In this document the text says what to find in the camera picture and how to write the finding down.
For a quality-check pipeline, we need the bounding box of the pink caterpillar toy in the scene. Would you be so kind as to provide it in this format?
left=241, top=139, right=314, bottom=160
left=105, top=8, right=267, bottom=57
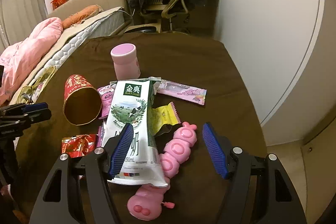
left=127, top=122, right=197, bottom=221

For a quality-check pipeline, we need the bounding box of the office chair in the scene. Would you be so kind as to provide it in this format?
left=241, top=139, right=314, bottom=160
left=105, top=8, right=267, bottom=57
left=139, top=0, right=189, bottom=31

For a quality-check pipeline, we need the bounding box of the small red plastic bag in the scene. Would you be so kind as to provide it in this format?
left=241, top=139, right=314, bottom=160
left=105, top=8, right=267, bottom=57
left=51, top=0, right=67, bottom=10

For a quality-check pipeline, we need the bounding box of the black round bin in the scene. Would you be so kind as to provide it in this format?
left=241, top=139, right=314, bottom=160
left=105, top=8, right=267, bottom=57
left=125, top=26, right=157, bottom=34

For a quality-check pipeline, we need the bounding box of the beige bed sheet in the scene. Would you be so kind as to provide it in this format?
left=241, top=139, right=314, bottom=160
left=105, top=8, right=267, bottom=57
left=7, top=6, right=124, bottom=105

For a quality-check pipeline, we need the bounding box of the yellow plastic trash bag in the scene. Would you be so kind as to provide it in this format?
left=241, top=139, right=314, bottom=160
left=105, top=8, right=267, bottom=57
left=14, top=66, right=56, bottom=104

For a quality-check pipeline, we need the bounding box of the pink cylindrical jar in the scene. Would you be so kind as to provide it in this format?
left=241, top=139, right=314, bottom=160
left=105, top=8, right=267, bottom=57
left=110, top=43, right=141, bottom=80

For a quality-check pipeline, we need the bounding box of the pink floral quilt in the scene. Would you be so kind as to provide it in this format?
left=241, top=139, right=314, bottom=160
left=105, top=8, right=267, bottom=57
left=1, top=17, right=63, bottom=105

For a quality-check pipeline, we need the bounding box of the small yellow wrapper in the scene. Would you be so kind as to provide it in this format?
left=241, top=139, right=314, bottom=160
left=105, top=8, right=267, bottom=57
left=150, top=102, right=181, bottom=136

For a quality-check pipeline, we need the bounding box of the red gold snack wrapper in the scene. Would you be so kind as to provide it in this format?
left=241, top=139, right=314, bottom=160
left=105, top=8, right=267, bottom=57
left=61, top=134, right=97, bottom=158

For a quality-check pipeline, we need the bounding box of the white green milk pouch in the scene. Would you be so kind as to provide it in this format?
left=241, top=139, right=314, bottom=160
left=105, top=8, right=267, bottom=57
left=102, top=77, right=167, bottom=188

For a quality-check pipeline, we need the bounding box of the quilted mattress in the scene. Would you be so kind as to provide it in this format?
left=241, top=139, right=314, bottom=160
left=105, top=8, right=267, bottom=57
left=10, top=9, right=127, bottom=104

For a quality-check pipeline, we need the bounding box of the beige window curtain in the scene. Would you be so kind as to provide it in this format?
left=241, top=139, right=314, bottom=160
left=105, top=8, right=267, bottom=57
left=0, top=0, right=47, bottom=52

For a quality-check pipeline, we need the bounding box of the purple candy wrapper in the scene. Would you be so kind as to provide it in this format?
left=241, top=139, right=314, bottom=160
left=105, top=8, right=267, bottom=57
left=157, top=80, right=207, bottom=105

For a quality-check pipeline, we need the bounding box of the pink pig snack wrapper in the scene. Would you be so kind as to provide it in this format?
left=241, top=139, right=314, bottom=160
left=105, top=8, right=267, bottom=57
left=97, top=84, right=116, bottom=119

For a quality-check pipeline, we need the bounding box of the orange pillow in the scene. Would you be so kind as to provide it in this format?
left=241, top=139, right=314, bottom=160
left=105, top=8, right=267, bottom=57
left=62, top=5, right=103, bottom=29

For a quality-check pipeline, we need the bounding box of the red paper cup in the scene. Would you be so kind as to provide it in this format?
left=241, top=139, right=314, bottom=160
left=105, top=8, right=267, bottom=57
left=63, top=75, right=102, bottom=126

